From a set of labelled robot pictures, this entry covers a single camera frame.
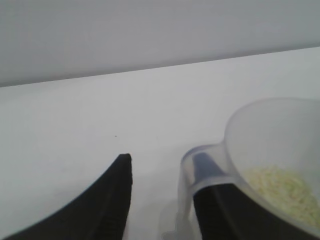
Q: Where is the translucent plastic measuring cup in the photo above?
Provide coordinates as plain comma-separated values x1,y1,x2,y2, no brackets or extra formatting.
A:
176,96,320,237

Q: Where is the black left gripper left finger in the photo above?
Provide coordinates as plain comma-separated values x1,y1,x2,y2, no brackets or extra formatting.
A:
0,152,134,240

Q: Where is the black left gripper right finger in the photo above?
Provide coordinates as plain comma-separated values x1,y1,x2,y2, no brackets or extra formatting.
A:
192,151,318,240

